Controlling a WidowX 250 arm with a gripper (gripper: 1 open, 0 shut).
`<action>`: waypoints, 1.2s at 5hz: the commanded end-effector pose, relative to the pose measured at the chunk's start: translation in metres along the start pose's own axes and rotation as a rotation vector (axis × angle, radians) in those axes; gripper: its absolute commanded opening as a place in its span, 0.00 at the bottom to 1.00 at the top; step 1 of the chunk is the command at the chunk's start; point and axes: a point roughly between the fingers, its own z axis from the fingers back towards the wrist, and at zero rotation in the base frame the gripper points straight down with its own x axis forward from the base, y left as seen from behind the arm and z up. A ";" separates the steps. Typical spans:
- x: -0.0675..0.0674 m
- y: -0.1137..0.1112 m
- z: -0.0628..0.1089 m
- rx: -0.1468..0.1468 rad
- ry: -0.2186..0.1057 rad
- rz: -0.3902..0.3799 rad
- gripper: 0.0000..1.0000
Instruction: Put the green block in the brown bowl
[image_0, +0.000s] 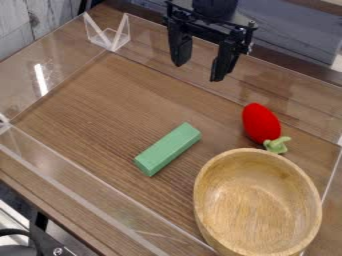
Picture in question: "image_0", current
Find clear acrylic corner bracket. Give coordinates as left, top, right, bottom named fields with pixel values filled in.
left=83, top=13, right=132, bottom=52

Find light wooden bowl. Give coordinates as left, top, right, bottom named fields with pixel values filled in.
left=194, top=148, right=323, bottom=256

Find black table leg bracket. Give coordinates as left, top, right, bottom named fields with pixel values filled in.
left=30, top=211, right=78, bottom=256

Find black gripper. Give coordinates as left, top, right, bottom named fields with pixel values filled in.
left=165, top=0, right=258, bottom=82

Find black cable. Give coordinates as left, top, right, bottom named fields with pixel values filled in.
left=0, top=228, right=35, bottom=248

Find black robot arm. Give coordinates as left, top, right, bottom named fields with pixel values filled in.
left=165, top=0, right=258, bottom=82

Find red toy strawberry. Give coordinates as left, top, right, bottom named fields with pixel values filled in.
left=242, top=103, right=292, bottom=154

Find green rectangular block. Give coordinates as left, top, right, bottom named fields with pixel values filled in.
left=134, top=122, right=202, bottom=177

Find clear acrylic tray wall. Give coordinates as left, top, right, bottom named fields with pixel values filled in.
left=0, top=113, right=216, bottom=256

